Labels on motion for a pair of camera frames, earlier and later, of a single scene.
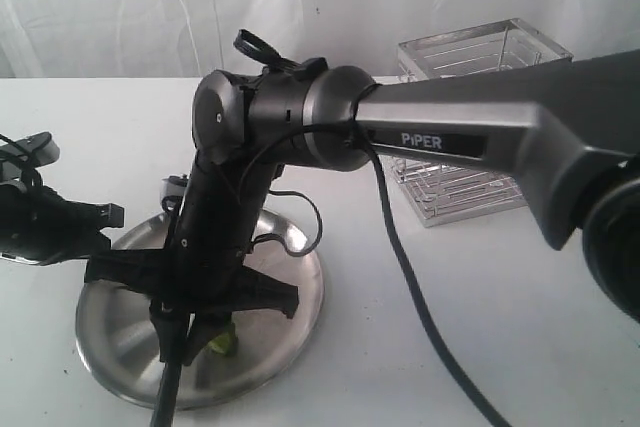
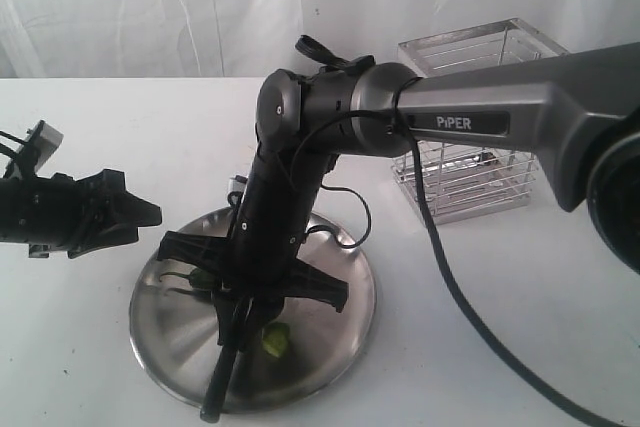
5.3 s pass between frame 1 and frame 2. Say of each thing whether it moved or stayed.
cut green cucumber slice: moved
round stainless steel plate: moved
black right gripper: moved
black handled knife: moved
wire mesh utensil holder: stayed
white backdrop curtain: stayed
